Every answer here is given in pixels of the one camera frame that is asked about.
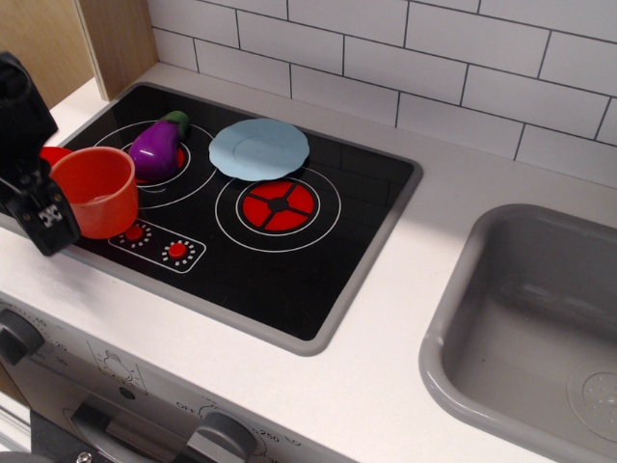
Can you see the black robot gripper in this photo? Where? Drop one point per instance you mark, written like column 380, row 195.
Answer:
column 28, row 193

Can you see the orange plastic cup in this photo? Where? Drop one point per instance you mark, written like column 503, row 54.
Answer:
column 101, row 188

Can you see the light blue plate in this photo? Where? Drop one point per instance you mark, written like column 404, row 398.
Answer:
column 259, row 149

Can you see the red white toy sushi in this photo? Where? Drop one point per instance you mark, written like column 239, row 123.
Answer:
column 53, row 155

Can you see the purple toy eggplant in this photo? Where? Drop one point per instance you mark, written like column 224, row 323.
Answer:
column 154, row 151

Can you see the grey left oven knob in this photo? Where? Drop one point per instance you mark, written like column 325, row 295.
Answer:
column 19, row 338

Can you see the grey oven knob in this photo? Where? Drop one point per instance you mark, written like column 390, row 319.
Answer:
column 221, row 439
column 19, row 338

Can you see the wooden side panel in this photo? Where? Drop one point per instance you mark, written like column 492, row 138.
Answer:
column 80, row 54

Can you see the grey oven front panel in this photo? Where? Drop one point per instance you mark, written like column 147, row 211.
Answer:
column 126, row 410

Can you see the grey right oven knob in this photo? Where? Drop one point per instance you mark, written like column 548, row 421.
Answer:
column 221, row 439

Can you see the grey toy sink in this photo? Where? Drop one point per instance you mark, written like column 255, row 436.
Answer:
column 523, row 342

